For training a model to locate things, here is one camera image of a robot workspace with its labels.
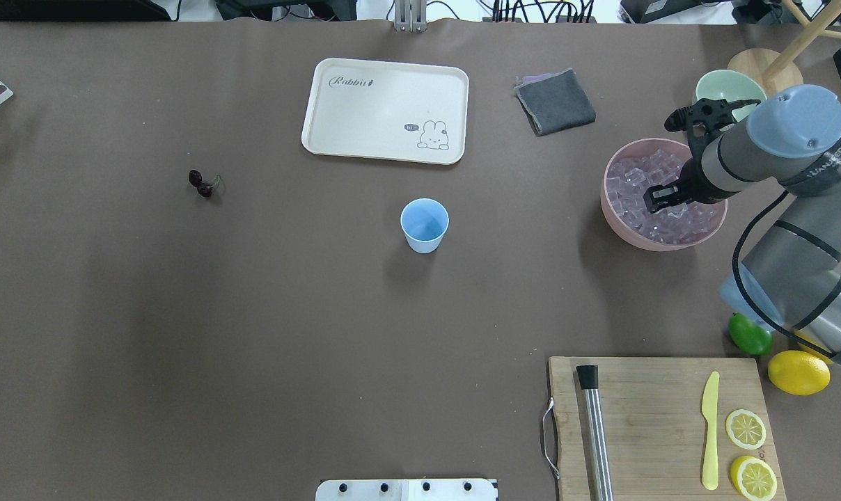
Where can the wooden cutting board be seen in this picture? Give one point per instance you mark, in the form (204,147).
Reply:
(654,429)

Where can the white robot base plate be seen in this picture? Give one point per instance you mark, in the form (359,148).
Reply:
(408,489)

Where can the grey folded cloth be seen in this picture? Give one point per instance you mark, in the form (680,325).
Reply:
(554,101)

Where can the yellow lemon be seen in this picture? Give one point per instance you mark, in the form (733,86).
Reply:
(798,373)
(808,348)

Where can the cream rabbit tray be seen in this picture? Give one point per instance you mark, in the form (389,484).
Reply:
(387,110)

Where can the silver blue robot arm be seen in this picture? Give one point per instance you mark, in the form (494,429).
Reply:
(783,269)

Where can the steel muddler black tip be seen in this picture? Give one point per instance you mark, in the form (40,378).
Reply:
(598,451)

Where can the lemon slice inner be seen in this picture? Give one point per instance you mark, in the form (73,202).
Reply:
(745,429)

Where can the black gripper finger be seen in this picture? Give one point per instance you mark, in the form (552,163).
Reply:
(670,190)
(655,204)

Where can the wooden cup tree stand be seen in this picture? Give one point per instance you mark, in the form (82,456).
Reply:
(775,72)

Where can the dark cherries pair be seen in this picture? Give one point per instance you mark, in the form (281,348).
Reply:
(204,188)

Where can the mint green bowl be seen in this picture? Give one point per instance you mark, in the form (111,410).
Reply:
(727,85)

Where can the green lime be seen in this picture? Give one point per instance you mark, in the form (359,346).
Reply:
(749,336)

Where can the yellow lemon back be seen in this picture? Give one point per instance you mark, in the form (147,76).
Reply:
(808,348)

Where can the lemon slice near edge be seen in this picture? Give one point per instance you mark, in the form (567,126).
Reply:
(753,478)

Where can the yellow plastic knife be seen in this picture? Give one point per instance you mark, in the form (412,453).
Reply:
(709,475)

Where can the yellow lemon front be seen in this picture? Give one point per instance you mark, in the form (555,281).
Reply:
(798,373)

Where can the blue paper cup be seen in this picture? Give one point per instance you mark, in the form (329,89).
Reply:
(424,222)

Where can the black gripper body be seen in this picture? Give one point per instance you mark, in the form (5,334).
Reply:
(695,182)

